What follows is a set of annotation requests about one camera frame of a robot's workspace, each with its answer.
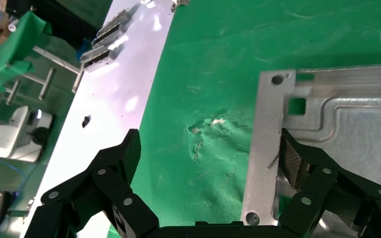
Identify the silver channel metal rail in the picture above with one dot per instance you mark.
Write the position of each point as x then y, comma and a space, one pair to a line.
116, 21
108, 34
98, 59

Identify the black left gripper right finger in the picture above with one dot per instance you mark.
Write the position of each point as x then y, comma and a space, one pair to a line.
328, 190

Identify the small black piece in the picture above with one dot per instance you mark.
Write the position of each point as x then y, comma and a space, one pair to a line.
86, 121

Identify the metal side table frame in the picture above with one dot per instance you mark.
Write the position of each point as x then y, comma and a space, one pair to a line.
46, 83

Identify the green table cloth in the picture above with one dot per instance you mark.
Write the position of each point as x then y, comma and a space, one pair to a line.
226, 49

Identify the silver sheet metal bracket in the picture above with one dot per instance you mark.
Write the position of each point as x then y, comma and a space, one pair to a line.
358, 131

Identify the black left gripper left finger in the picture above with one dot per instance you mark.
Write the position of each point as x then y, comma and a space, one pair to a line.
111, 184

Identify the white machine base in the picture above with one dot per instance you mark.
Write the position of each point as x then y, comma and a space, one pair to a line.
3, 138

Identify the white paper sheet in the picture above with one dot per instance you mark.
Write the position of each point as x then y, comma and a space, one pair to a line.
111, 98

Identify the green covered side table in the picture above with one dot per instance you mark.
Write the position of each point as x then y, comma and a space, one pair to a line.
13, 42

